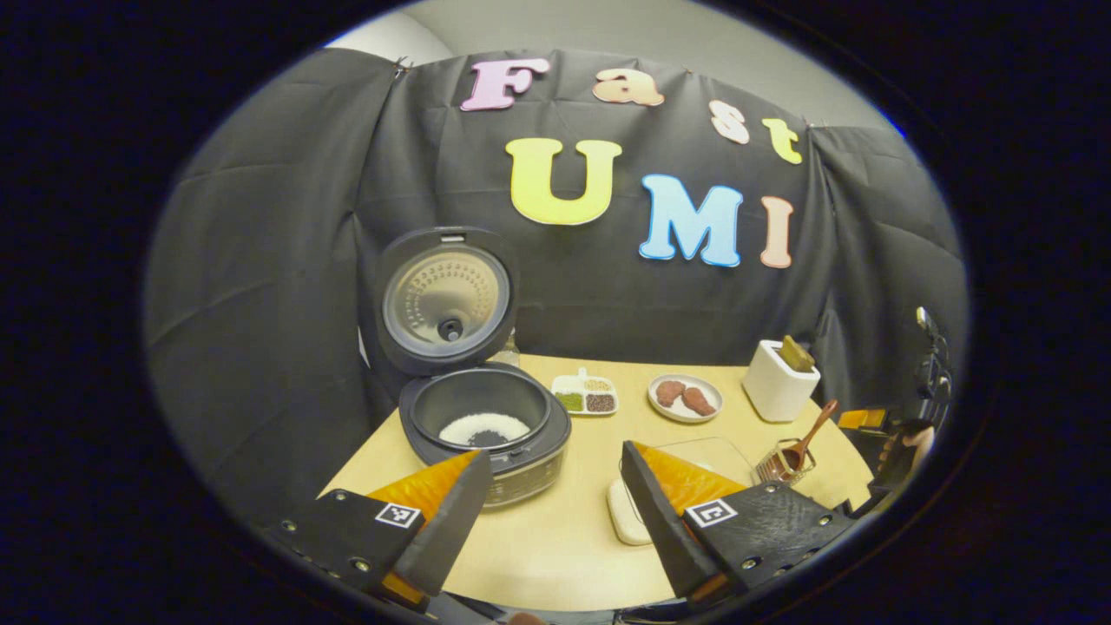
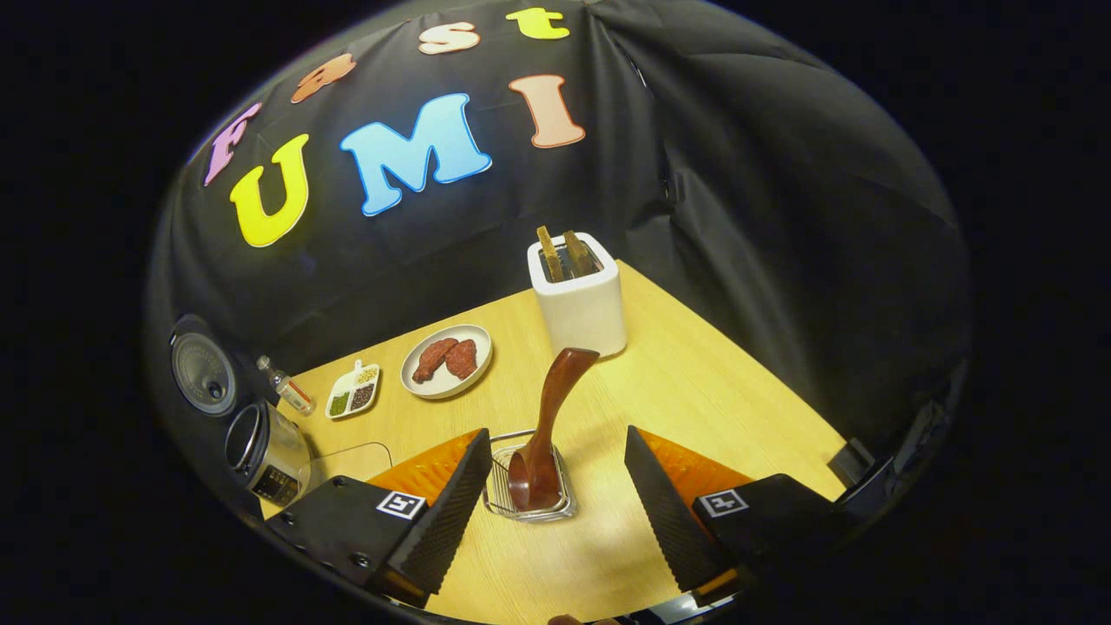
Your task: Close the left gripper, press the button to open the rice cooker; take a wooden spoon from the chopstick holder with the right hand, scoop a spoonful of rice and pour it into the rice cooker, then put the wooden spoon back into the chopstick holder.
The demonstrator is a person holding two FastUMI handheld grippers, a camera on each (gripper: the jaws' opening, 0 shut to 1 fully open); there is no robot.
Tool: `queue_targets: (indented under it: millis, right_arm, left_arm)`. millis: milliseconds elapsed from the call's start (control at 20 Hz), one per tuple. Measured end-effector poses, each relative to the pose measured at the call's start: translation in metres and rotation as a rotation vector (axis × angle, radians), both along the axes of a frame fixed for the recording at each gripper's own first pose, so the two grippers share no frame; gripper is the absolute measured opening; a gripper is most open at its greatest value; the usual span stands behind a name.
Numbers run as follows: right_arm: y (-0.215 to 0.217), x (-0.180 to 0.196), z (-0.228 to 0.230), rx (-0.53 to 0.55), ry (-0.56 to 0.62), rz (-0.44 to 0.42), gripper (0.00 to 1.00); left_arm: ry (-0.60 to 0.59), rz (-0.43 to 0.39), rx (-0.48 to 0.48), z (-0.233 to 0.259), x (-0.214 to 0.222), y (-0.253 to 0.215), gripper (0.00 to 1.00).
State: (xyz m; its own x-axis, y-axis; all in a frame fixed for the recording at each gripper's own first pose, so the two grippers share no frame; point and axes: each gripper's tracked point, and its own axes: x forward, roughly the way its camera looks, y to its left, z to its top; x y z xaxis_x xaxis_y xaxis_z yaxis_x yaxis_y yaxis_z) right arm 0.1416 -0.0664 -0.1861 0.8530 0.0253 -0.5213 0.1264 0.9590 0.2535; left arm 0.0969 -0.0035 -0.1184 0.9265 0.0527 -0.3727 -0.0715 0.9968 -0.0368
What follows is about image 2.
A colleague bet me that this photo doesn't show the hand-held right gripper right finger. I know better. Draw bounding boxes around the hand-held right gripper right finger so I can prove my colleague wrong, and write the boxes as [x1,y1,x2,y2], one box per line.
[625,424,871,602]

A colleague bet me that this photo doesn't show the small clear glass bottle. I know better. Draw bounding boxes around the small clear glass bottle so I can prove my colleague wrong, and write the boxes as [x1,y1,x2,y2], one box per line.
[255,353,316,417]

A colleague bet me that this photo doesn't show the white divided bean dish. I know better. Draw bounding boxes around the white divided bean dish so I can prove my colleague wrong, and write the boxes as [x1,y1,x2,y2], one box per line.
[325,359,382,422]

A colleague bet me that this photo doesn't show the metal wire chopstick holder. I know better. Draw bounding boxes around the metal wire chopstick holder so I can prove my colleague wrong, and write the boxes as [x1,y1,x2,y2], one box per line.
[482,429,579,523]

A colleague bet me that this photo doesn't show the clear glass dish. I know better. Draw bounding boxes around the clear glass dish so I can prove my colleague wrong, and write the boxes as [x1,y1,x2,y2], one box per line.
[299,441,394,497]

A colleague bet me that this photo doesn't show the grey and silver rice cooker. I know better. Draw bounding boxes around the grey and silver rice cooker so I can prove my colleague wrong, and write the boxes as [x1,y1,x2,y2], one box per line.
[168,313,314,510]

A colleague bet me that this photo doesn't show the dark wooden spoon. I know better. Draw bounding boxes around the dark wooden spoon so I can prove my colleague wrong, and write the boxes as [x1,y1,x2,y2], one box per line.
[507,347,602,512]

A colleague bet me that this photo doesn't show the white round plate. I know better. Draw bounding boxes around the white round plate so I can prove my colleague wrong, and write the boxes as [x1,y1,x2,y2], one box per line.
[399,324,494,401]

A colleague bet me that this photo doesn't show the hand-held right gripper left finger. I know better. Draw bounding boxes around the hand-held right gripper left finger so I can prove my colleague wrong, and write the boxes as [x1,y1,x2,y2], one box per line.
[278,428,494,610]

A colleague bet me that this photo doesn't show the white toaster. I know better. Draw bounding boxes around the white toaster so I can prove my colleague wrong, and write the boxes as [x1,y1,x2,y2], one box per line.
[526,231,628,359]

